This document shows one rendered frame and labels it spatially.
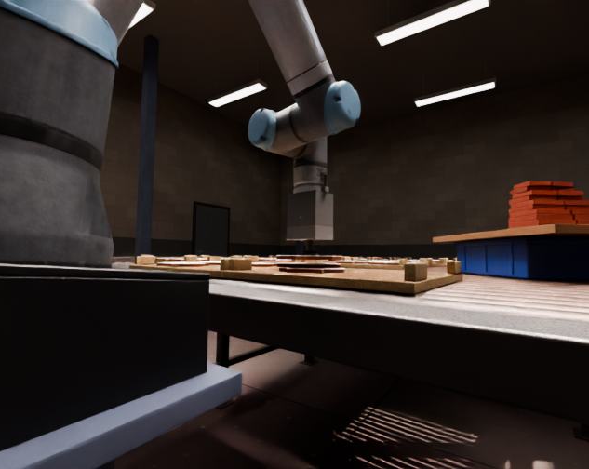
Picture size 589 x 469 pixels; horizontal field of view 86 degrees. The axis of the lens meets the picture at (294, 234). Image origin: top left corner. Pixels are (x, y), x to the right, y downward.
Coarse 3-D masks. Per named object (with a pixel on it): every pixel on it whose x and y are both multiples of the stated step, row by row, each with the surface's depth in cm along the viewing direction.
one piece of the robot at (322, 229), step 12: (324, 180) 68; (300, 192) 68; (312, 192) 66; (324, 192) 68; (288, 204) 71; (300, 204) 68; (312, 204) 66; (324, 204) 68; (288, 216) 71; (300, 216) 68; (312, 216) 66; (324, 216) 67; (288, 228) 70; (300, 228) 68; (312, 228) 66; (324, 228) 67; (312, 240) 69
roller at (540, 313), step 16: (272, 288) 53; (288, 288) 52; (304, 288) 50; (320, 288) 49; (416, 304) 39; (432, 304) 38; (448, 304) 37; (464, 304) 36; (480, 304) 35; (496, 304) 35; (576, 320) 30
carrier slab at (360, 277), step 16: (224, 272) 68; (240, 272) 65; (256, 272) 64; (272, 272) 65; (352, 272) 69; (368, 272) 69; (384, 272) 70; (400, 272) 71; (432, 272) 73; (368, 288) 48; (384, 288) 46; (400, 288) 45; (416, 288) 44
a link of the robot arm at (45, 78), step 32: (0, 0) 21; (32, 0) 22; (64, 0) 24; (0, 32) 21; (32, 32) 22; (64, 32) 23; (96, 32) 26; (0, 64) 21; (32, 64) 22; (64, 64) 24; (96, 64) 26; (0, 96) 21; (32, 96) 22; (64, 96) 24; (96, 96) 26; (64, 128) 24; (96, 128) 26
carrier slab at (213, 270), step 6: (162, 270) 82; (168, 270) 80; (174, 270) 79; (180, 270) 78; (186, 270) 76; (192, 270) 75; (198, 270) 73; (204, 270) 72; (210, 270) 71; (216, 270) 70; (222, 270) 70; (228, 270) 71; (210, 276) 71; (216, 276) 69; (222, 276) 69
